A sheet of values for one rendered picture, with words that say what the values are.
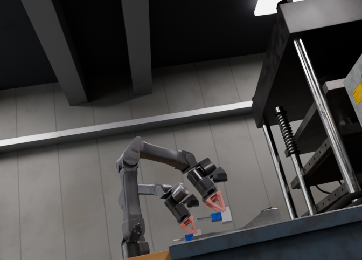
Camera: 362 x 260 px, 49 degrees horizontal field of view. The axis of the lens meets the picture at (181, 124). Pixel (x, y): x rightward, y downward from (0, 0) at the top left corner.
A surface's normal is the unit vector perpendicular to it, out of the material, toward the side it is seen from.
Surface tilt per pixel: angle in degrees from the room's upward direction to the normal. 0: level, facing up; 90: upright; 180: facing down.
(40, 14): 180
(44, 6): 180
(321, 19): 90
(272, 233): 90
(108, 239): 90
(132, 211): 77
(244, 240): 90
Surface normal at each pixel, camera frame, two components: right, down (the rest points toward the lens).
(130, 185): 0.39, -0.44
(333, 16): -0.04, -0.39
